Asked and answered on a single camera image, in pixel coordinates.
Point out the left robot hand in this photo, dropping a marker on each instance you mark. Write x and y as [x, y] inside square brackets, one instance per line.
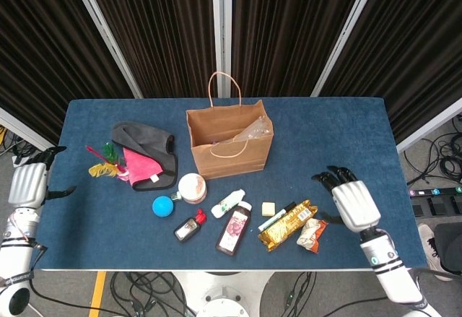
[27, 187]

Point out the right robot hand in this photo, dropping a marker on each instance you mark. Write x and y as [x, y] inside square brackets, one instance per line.
[355, 205]

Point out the red white snack packet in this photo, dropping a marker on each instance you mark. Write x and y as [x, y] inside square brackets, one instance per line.
[311, 235]

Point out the gold snack bar wrapper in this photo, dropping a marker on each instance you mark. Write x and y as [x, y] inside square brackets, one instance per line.
[287, 226]

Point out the bundle of clear plastic straws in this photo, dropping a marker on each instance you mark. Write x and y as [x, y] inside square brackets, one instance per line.
[256, 131]

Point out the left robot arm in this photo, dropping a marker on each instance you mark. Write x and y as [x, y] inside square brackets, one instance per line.
[16, 259]

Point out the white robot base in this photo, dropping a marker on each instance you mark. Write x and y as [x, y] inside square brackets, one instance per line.
[223, 295]

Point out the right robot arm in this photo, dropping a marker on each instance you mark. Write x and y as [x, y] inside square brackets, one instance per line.
[390, 266]

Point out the brown paper bag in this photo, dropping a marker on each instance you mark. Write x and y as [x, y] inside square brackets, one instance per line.
[231, 163]

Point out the blue felt table cover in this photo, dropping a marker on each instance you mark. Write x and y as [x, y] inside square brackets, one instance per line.
[343, 133]

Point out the colourful feather shuttlecock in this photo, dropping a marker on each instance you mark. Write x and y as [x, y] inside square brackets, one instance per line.
[104, 169]

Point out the white marker pen black cap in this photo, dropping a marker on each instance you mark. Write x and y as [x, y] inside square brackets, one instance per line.
[276, 216]

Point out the white sneaker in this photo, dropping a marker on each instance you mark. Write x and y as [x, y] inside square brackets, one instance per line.
[429, 248]

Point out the yellow foam cube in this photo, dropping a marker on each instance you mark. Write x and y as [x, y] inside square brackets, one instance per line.
[268, 209]

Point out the dark trouser leg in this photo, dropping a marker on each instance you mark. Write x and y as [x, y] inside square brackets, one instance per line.
[451, 248]

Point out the dark red juice bottle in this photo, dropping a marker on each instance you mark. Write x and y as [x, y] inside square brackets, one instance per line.
[234, 229]

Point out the grey and pink towel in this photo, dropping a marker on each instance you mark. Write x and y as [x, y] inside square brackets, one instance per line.
[144, 136]

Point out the small white bottle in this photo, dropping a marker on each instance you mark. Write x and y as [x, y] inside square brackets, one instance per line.
[226, 205]

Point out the blue ball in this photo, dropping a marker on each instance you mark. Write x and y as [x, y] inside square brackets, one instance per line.
[163, 206]

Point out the black pleated curtain panel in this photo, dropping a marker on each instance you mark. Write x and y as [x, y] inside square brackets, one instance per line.
[159, 35]
[285, 35]
[415, 42]
[43, 42]

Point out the clear rubber band jar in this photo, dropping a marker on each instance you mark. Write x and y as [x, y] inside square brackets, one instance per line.
[192, 187]

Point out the black ink bottle red cap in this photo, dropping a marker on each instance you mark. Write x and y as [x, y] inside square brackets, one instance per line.
[187, 227]

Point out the white partition frame post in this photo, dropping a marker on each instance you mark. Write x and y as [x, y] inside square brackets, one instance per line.
[104, 31]
[29, 133]
[347, 31]
[221, 24]
[429, 131]

